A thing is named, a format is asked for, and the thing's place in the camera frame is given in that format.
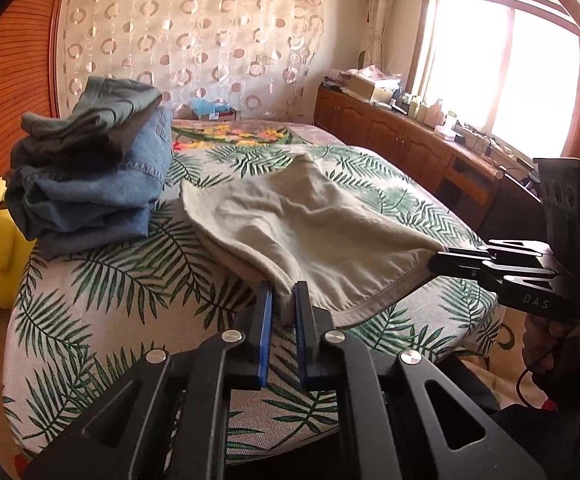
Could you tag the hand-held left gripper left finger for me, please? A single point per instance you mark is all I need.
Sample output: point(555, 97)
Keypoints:
point(266, 335)

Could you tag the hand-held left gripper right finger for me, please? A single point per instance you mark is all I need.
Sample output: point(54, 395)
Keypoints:
point(301, 335)

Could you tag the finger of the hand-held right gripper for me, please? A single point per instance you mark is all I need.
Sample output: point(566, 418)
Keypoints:
point(462, 266)
point(470, 253)

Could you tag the grey pants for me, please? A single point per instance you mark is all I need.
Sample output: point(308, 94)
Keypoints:
point(320, 230)

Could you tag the folded dark pants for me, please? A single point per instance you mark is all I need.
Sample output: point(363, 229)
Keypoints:
point(129, 132)

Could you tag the folded grey-blue pants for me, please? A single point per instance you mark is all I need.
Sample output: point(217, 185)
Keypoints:
point(104, 105)

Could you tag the person's right hand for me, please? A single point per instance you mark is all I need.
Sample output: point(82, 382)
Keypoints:
point(545, 340)

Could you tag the white tissue box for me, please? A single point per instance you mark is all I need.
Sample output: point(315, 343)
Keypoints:
point(445, 131)

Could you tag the wooden side cabinet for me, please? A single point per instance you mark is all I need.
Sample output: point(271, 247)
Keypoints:
point(395, 140)

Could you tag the white bottle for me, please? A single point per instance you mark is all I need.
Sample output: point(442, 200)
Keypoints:
point(436, 111)

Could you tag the cardboard box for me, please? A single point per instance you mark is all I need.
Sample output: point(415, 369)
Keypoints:
point(367, 89)

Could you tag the wooden-framed window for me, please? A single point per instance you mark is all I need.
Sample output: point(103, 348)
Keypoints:
point(500, 60)

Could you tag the floral blanket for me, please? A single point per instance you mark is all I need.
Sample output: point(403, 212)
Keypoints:
point(229, 135)

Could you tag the folded blue jeans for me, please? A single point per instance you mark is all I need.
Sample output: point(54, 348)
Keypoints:
point(94, 200)

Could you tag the box with blue bag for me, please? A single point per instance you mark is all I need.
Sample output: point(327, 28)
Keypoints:
point(212, 109)

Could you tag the beige window drape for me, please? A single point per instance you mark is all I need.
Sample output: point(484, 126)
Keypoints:
point(385, 15)

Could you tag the circle-pattern sheer curtain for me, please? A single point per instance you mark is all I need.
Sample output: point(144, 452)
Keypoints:
point(194, 50)

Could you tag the wooden slatted wardrobe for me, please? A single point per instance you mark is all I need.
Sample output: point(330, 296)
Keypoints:
point(14, 60)

